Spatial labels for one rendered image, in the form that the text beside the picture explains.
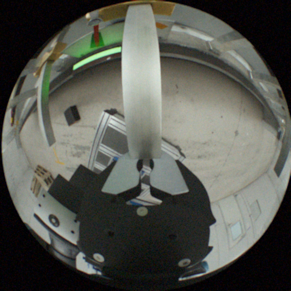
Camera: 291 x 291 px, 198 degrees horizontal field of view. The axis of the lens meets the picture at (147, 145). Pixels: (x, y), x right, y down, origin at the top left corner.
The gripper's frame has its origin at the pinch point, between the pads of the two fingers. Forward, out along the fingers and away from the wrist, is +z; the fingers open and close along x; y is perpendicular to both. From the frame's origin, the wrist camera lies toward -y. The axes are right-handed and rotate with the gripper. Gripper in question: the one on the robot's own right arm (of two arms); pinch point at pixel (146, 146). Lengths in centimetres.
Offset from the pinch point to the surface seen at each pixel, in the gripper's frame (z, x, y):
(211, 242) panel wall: -48, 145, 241
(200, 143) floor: 83, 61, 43
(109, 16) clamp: -1.3, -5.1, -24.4
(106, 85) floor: 82, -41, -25
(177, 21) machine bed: 17, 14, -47
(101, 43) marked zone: 9.3, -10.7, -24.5
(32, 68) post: -4.3, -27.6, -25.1
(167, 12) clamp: -0.9, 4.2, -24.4
